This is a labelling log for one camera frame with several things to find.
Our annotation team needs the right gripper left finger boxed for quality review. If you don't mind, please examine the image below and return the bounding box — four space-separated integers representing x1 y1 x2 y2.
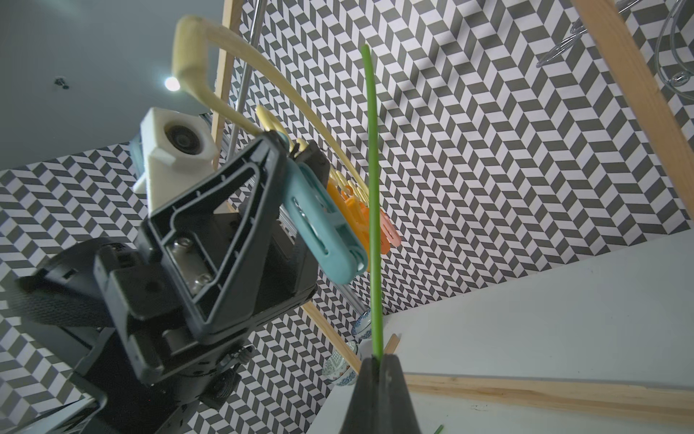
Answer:
340 356 381 434

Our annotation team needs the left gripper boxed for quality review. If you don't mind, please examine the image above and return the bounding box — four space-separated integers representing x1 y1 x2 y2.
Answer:
93 132 331 385

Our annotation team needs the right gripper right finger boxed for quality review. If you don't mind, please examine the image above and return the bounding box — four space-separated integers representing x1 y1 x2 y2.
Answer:
379 354 421 434

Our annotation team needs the teal clothes peg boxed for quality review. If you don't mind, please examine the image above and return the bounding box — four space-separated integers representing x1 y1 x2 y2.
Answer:
283 160 368 285

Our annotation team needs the pink tulip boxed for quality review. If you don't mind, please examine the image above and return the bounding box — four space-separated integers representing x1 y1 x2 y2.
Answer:
360 44 384 362

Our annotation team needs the yellow arched peg hanger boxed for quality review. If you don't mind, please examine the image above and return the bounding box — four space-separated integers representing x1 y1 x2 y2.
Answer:
172 16 369 205

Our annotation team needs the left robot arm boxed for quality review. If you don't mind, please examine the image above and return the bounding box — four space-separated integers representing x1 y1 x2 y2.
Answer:
7 131 329 433

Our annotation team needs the orange clothes peg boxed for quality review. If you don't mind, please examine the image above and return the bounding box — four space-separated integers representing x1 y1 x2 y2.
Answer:
327 179 370 271

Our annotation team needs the pink clothes peg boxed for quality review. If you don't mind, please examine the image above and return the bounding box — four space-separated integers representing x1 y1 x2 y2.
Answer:
380 210 402 255

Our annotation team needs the green patterned bowl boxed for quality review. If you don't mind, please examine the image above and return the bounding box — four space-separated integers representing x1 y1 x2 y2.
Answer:
322 349 357 386

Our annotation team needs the blue patterned bowl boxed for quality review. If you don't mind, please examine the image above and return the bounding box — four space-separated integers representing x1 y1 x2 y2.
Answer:
351 309 372 343

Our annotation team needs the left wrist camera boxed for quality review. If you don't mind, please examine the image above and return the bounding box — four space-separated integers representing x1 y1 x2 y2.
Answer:
128 108 220 214

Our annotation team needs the wooden clothes rack frame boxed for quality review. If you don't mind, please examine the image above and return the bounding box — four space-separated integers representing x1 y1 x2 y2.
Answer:
210 0 694 430

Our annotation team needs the metal wire glass stand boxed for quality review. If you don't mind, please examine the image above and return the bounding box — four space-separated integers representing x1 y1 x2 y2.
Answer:
536 1 693 101

